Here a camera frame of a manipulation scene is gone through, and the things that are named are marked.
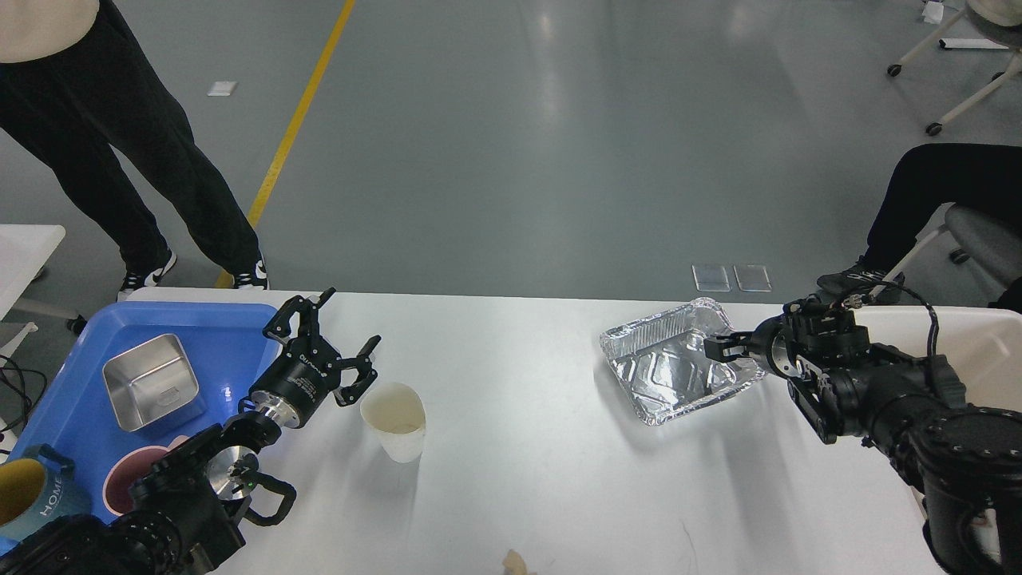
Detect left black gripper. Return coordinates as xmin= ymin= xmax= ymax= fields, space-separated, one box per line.
xmin=248 ymin=287 xmax=381 ymax=429

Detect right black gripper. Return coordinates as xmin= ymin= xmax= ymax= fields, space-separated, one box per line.
xmin=703 ymin=315 xmax=799 ymax=379

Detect aluminium foil tray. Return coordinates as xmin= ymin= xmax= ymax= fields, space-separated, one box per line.
xmin=598 ymin=298 xmax=767 ymax=426

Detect stainless steel rectangular container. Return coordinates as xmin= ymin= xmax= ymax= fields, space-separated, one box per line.
xmin=101 ymin=332 xmax=207 ymax=434

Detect pink ribbed mug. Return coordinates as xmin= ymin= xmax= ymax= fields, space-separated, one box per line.
xmin=101 ymin=434 xmax=189 ymax=517

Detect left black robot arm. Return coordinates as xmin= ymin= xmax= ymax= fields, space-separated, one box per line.
xmin=2 ymin=288 xmax=380 ymax=574

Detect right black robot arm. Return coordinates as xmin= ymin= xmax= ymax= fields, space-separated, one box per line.
xmin=703 ymin=287 xmax=1021 ymax=574

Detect white paper cup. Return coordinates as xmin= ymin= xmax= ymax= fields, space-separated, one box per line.
xmin=360 ymin=382 xmax=427 ymax=463

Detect blue plastic tray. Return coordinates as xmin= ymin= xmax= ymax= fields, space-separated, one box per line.
xmin=12 ymin=301 xmax=279 ymax=523

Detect white plastic bin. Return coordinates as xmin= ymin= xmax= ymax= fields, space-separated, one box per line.
xmin=854 ymin=306 xmax=1021 ymax=412

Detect crumpled paper scrap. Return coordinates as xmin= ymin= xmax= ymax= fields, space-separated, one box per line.
xmin=501 ymin=549 xmax=532 ymax=575

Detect white paper scrap on floor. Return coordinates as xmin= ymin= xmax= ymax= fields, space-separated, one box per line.
xmin=207 ymin=81 xmax=238 ymax=97

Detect teal ribbed mug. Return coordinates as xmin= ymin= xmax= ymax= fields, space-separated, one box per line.
xmin=1 ymin=443 xmax=93 ymax=541

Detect seated person black trousers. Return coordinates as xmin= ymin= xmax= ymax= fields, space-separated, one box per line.
xmin=815 ymin=143 xmax=1021 ymax=295

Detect standing person black trousers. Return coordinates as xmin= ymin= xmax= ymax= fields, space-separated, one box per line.
xmin=1 ymin=1 xmax=269 ymax=299

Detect white rolling chair base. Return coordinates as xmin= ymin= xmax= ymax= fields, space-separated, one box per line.
xmin=885 ymin=1 xmax=1021 ymax=136

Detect black cables at left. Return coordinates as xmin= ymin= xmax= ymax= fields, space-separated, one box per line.
xmin=0 ymin=355 xmax=49 ymax=436

